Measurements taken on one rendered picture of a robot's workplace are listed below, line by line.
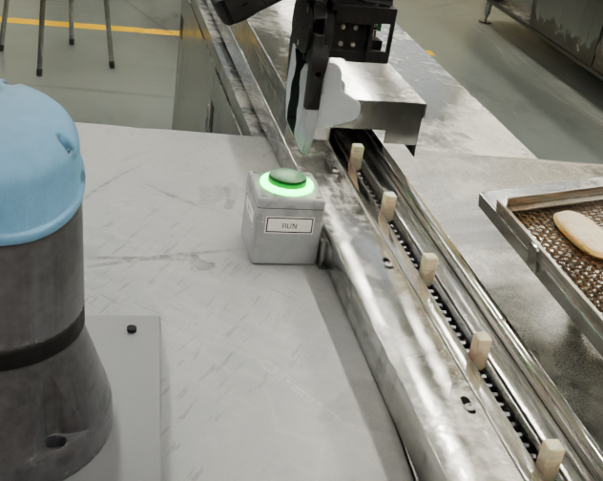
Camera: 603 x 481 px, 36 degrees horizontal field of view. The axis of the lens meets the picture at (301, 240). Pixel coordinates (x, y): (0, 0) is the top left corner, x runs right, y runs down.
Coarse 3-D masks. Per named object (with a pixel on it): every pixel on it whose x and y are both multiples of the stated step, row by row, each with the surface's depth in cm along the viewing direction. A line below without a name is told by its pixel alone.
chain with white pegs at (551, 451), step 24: (360, 144) 116; (360, 168) 117; (384, 192) 104; (384, 216) 104; (432, 264) 91; (432, 288) 92; (480, 336) 80; (480, 360) 80; (504, 408) 76; (552, 456) 67; (552, 480) 69
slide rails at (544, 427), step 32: (384, 224) 101; (416, 224) 102; (416, 288) 90; (448, 288) 90; (480, 320) 86; (480, 384) 77; (512, 384) 77; (544, 416) 74; (512, 448) 70; (544, 480) 67; (576, 480) 68
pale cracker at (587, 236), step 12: (564, 216) 96; (576, 216) 95; (564, 228) 94; (576, 228) 93; (588, 228) 93; (600, 228) 93; (576, 240) 92; (588, 240) 91; (600, 240) 91; (588, 252) 90; (600, 252) 90
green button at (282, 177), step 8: (280, 168) 97; (272, 176) 95; (280, 176) 95; (288, 176) 95; (296, 176) 95; (304, 176) 96; (272, 184) 94; (280, 184) 94; (288, 184) 94; (296, 184) 94; (304, 184) 95
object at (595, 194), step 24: (552, 192) 100; (576, 192) 100; (600, 192) 101; (504, 216) 97; (528, 240) 92; (552, 264) 87; (576, 264) 89; (600, 264) 89; (576, 288) 83; (600, 288) 86
